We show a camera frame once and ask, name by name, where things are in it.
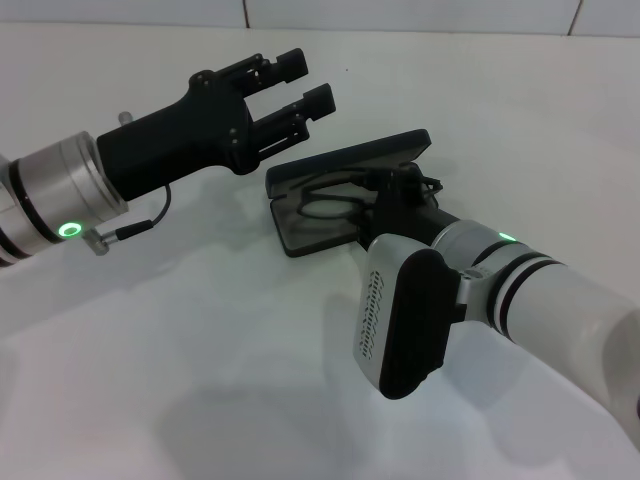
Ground left gripper cable with plug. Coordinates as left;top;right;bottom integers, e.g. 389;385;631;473
82;183;174;257

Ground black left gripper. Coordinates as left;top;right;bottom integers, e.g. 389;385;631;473
95;47;337;202

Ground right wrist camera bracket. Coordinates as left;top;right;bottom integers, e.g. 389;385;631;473
452;267;501;326

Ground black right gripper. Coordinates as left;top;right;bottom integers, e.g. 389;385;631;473
356;164;452;247

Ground black round-lens glasses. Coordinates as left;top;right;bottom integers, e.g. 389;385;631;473
294;167;444;224

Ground black hard glasses case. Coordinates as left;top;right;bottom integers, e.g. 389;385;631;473
264;128;433;259

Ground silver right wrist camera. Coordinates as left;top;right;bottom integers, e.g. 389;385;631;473
353;233;460;402

